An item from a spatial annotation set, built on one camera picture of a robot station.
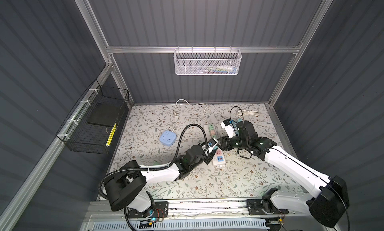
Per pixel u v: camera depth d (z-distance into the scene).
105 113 0.74
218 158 0.89
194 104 1.21
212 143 0.67
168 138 0.97
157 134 1.02
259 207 0.73
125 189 0.43
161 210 0.72
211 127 0.98
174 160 0.60
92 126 0.73
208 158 0.70
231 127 0.69
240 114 1.12
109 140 0.68
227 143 0.67
